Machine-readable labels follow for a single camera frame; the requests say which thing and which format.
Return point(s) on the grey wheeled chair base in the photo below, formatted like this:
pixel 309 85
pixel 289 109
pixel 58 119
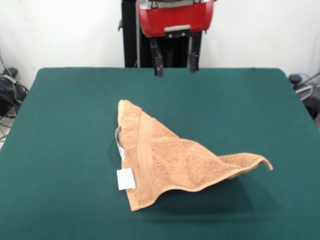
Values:
pixel 306 92

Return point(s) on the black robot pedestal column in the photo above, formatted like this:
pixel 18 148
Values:
pixel 130 37

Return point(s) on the dark green table cloth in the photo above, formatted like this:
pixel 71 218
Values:
pixel 62 150

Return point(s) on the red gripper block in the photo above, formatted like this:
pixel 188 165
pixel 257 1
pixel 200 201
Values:
pixel 175 16

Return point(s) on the tan terry towel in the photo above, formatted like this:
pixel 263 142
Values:
pixel 170 160

